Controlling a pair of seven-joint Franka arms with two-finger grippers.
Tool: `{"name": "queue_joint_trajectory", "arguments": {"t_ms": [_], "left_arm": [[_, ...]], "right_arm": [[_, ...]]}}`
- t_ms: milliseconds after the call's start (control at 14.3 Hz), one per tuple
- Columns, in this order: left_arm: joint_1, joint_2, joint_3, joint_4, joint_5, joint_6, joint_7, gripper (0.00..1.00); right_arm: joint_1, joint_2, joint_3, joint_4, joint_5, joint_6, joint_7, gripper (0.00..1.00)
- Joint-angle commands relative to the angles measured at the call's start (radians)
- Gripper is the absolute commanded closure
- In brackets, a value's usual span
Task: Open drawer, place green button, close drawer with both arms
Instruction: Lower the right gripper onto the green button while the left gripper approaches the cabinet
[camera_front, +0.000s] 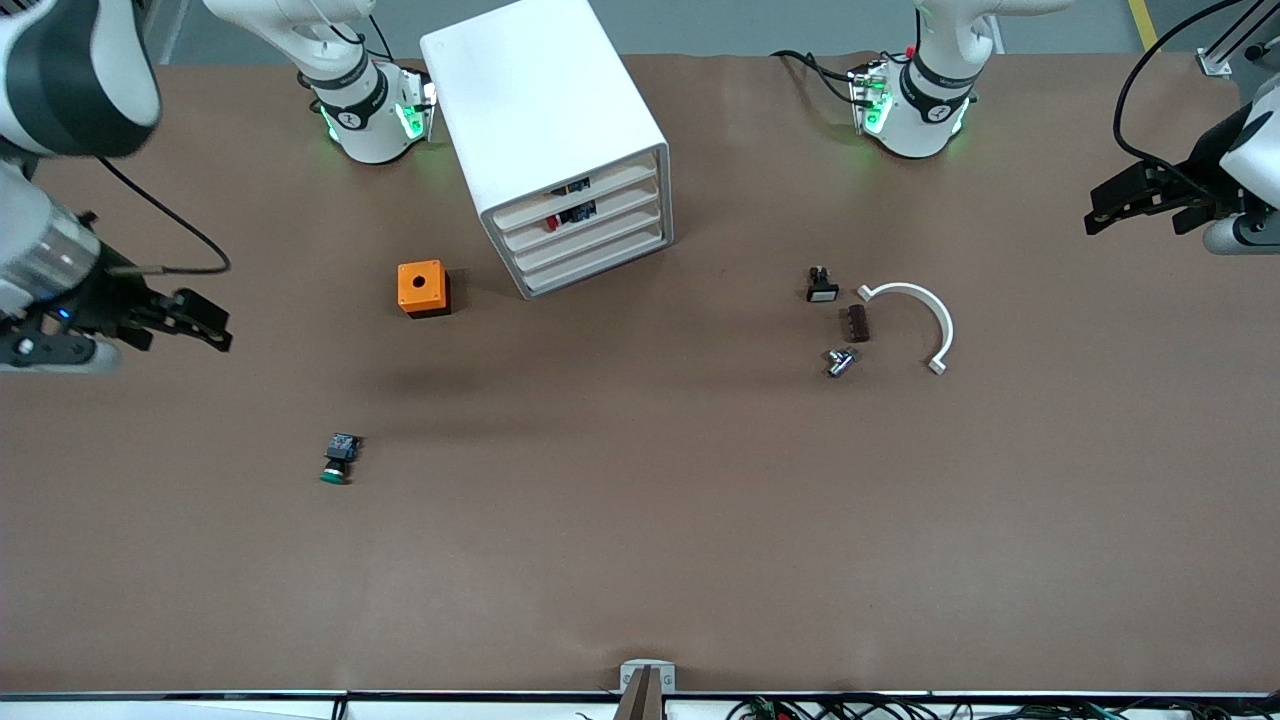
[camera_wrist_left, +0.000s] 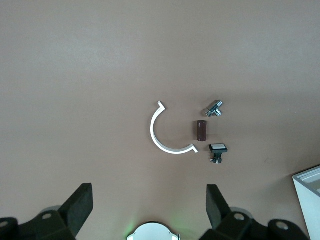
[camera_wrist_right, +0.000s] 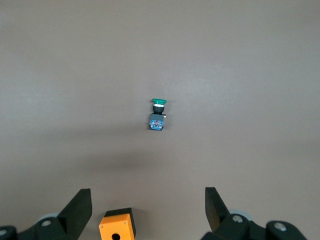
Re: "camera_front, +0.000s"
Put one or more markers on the aluminium frame profile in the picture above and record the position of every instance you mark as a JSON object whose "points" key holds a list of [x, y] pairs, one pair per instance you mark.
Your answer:
{"points": [[1215, 62]]}

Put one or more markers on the green push button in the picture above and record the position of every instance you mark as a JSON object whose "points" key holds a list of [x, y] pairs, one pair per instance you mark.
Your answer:
{"points": [[340, 455]]}

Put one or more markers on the small silver connector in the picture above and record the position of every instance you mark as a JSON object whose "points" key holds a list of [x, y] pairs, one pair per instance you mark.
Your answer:
{"points": [[840, 363]]}

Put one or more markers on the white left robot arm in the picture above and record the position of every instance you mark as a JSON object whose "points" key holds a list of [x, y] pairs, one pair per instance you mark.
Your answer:
{"points": [[920, 130]]}

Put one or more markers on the brown terminal block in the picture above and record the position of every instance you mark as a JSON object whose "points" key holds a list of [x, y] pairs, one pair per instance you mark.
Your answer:
{"points": [[855, 324]]}

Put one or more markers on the white curved plastic clip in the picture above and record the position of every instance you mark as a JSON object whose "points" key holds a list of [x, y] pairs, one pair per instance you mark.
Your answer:
{"points": [[944, 322]]}

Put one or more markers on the orange button box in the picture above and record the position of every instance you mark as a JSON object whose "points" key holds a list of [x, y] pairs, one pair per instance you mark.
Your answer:
{"points": [[420, 285]]}

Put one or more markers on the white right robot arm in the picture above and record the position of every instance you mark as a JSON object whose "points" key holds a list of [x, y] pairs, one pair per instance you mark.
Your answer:
{"points": [[370, 130]]}

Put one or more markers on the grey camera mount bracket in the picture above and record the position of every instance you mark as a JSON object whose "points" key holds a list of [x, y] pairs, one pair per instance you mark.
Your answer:
{"points": [[647, 685]]}

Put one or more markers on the red push button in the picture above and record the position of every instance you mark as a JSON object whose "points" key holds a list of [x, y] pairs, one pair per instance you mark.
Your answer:
{"points": [[575, 214]]}

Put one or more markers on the black white table edge rail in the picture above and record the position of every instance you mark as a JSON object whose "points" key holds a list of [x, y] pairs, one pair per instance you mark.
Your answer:
{"points": [[200, 700]]}

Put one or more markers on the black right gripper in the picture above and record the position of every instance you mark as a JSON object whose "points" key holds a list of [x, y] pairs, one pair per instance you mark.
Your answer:
{"points": [[103, 303]]}

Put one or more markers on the brown table mat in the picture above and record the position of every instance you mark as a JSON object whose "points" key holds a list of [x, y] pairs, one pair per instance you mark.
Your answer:
{"points": [[640, 520]]}

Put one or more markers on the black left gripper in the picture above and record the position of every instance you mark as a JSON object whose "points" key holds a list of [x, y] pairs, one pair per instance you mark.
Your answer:
{"points": [[1207, 167]]}

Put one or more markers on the black switch component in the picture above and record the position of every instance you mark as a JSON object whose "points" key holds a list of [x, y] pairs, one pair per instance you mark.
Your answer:
{"points": [[578, 185]]}

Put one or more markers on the black white push switch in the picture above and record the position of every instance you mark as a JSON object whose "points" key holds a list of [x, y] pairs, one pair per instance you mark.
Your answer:
{"points": [[822, 290]]}

